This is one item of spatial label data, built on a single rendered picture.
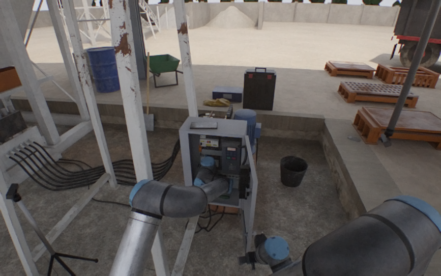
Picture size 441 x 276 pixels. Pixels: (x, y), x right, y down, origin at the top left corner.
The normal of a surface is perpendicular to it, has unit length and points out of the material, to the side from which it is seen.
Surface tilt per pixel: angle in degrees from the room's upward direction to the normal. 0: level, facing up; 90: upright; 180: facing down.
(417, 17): 90
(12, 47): 90
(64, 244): 0
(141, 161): 81
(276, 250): 19
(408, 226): 15
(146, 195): 35
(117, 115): 90
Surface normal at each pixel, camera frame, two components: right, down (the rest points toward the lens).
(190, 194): 0.53, -0.58
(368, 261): -0.39, -0.27
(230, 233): 0.00, -0.86
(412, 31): -0.69, 0.37
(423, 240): 0.29, -0.29
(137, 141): -0.18, 0.35
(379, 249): -0.31, -0.50
